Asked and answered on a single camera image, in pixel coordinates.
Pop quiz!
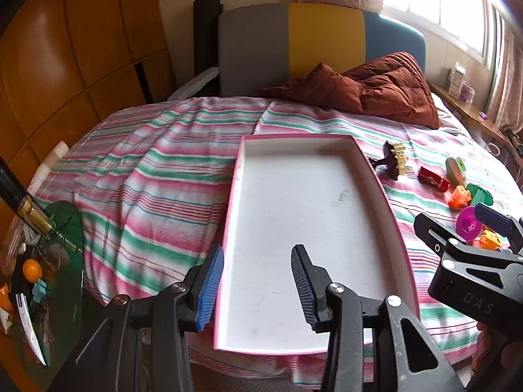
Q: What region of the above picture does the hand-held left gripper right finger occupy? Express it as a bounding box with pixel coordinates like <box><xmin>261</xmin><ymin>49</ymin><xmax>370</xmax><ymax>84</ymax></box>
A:
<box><xmin>291</xmin><ymin>244</ymin><xmax>466</xmax><ymax>392</ymax></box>

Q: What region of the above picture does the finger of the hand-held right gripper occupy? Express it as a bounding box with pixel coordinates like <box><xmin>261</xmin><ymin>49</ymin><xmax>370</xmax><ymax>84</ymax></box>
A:
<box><xmin>413</xmin><ymin>213</ymin><xmax>519</xmax><ymax>290</ymax></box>
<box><xmin>475</xmin><ymin>203</ymin><xmax>523</xmax><ymax>256</ymax></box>

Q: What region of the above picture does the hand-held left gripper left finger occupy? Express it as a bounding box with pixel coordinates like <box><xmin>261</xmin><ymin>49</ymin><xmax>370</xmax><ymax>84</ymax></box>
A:
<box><xmin>49</xmin><ymin>244</ymin><xmax>225</xmax><ymax>392</ymax></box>

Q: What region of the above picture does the yellow toy with black print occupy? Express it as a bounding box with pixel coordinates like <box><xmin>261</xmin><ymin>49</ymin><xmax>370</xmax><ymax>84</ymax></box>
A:
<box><xmin>478</xmin><ymin>231</ymin><xmax>501</xmax><ymax>251</ymax></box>

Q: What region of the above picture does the purple silicone strainer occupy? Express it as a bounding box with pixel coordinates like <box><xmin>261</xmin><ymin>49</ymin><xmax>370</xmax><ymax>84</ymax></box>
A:
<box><xmin>456</xmin><ymin>206</ymin><xmax>487</xmax><ymax>242</ymax></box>

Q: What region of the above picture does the green plastic holder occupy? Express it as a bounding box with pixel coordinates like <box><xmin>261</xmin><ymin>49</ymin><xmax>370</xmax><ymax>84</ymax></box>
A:
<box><xmin>466</xmin><ymin>183</ymin><xmax>493</xmax><ymax>207</ymax></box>

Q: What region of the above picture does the orange linked cube toy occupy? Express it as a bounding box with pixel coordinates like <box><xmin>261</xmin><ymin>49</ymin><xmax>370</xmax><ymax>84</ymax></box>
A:
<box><xmin>448</xmin><ymin>185</ymin><xmax>470</xmax><ymax>210</ymax></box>

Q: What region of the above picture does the red capsule case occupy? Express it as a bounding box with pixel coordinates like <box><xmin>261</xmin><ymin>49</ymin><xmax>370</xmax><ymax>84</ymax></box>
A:
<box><xmin>417</xmin><ymin>167</ymin><xmax>449</xmax><ymax>192</ymax></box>

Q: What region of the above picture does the green white plug-in device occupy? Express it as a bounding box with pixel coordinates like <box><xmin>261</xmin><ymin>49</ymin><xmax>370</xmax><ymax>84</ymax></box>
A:
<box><xmin>445</xmin><ymin>156</ymin><xmax>467</xmax><ymax>186</ymax></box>

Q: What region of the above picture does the pink-rimmed white box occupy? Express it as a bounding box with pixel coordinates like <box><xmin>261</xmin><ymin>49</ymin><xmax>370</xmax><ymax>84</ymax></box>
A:
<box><xmin>213</xmin><ymin>133</ymin><xmax>421</xmax><ymax>356</ymax></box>

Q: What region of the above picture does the brown ornate knob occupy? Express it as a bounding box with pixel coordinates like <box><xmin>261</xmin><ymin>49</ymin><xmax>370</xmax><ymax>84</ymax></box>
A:
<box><xmin>368</xmin><ymin>141</ymin><xmax>409</xmax><ymax>181</ymax></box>

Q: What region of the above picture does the wooden bedside shelf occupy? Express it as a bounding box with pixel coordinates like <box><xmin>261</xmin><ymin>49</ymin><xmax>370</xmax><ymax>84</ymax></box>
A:
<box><xmin>429</xmin><ymin>82</ymin><xmax>511</xmax><ymax>148</ymax></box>

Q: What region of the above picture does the white pillow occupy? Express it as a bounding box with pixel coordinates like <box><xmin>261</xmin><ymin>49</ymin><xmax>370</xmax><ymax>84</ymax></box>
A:
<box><xmin>433</xmin><ymin>94</ymin><xmax>466</xmax><ymax>131</ymax></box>

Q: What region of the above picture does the striped bedsheet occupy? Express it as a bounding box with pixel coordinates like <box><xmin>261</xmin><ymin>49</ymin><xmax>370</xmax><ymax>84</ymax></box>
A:
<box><xmin>30</xmin><ymin>96</ymin><xmax>523</xmax><ymax>390</ymax></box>

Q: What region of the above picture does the white carton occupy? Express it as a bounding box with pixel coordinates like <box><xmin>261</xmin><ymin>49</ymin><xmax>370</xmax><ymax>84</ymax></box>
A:
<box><xmin>447</xmin><ymin>62</ymin><xmax>466</xmax><ymax>94</ymax></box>

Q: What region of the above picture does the brown quilt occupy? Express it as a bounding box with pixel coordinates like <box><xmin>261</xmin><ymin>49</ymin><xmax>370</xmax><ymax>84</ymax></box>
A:
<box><xmin>261</xmin><ymin>51</ymin><xmax>442</xmax><ymax>129</ymax></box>

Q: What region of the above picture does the green glass table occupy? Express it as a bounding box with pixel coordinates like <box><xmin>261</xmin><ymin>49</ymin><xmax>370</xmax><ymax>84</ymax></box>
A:
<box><xmin>0</xmin><ymin>200</ymin><xmax>84</xmax><ymax>368</ymax></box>

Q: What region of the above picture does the orange ball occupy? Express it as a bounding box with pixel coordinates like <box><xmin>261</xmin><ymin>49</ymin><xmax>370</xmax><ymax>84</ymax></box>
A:
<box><xmin>22</xmin><ymin>259</ymin><xmax>43</xmax><ymax>282</ymax></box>

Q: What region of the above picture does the white paper packet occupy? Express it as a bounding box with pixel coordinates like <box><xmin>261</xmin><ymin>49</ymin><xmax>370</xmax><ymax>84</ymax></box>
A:
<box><xmin>15</xmin><ymin>292</ymin><xmax>47</xmax><ymax>366</ymax></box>

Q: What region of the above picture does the black gold bottle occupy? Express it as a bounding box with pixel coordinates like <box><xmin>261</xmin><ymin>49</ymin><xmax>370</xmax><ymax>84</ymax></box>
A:
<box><xmin>0</xmin><ymin>157</ymin><xmax>56</xmax><ymax>233</ymax></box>

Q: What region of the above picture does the white plastic tube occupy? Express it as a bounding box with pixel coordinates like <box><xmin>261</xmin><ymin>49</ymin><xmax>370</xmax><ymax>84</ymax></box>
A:
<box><xmin>25</xmin><ymin>141</ymin><xmax>70</xmax><ymax>197</ymax></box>

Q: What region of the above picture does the window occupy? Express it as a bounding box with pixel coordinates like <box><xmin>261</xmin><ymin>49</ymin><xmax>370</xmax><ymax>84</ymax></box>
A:
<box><xmin>382</xmin><ymin>0</ymin><xmax>507</xmax><ymax>66</ymax></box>

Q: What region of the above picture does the grey yellow blue headboard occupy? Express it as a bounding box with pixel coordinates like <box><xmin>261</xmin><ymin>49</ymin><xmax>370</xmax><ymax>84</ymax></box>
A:
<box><xmin>218</xmin><ymin>2</ymin><xmax>428</xmax><ymax>99</ymax></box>

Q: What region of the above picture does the wooden wardrobe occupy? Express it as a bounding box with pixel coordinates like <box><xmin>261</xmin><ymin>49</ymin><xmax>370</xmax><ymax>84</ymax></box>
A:
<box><xmin>0</xmin><ymin>0</ymin><xmax>176</xmax><ymax>221</ymax></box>

